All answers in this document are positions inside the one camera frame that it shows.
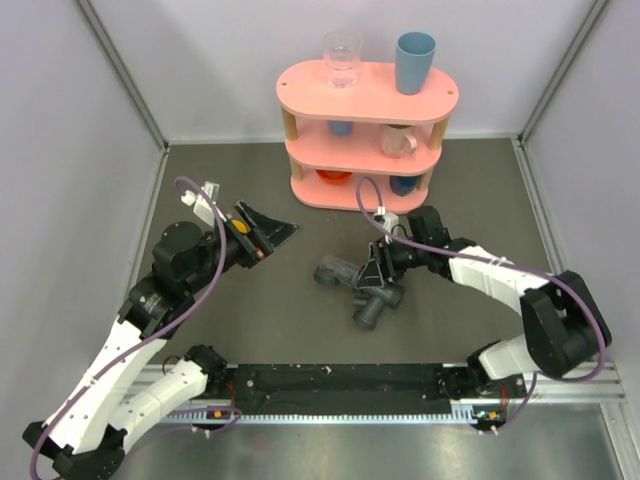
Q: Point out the small blue cup middle shelf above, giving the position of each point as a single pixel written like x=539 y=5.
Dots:
x=340 y=128

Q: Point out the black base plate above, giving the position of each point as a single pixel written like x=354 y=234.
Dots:
x=352 y=389

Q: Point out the dark blue cup bottom shelf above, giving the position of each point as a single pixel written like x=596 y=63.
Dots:
x=403 y=185

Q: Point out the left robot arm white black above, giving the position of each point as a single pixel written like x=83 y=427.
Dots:
x=90 y=434

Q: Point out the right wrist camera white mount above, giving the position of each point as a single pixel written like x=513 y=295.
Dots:
x=386 y=219

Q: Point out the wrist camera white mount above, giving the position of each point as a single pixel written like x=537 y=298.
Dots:
x=386 y=219
x=199 y=203

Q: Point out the grey pvc tee fitting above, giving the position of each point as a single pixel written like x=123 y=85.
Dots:
x=370 y=302

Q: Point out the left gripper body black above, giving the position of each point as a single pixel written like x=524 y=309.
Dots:
x=251 y=248

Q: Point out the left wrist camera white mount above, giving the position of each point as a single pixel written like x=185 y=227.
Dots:
x=199 y=203

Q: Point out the clear drinking glass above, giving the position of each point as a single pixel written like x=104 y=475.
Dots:
x=342 y=53

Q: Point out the orange bowl bottom shelf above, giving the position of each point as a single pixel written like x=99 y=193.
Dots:
x=333 y=177

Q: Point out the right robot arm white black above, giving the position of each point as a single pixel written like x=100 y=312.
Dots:
x=562 y=325

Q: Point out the yellow cup on table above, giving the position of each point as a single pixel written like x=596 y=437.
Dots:
x=240 y=226

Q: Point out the grey slotted cable duct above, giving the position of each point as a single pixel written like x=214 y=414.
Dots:
x=454 y=414

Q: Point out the tall blue plastic cup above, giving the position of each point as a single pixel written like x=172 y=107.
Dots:
x=413 y=60

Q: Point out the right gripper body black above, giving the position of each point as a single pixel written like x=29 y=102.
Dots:
x=382 y=254

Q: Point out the pink three-tier shelf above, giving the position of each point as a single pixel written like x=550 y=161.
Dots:
x=309 y=102

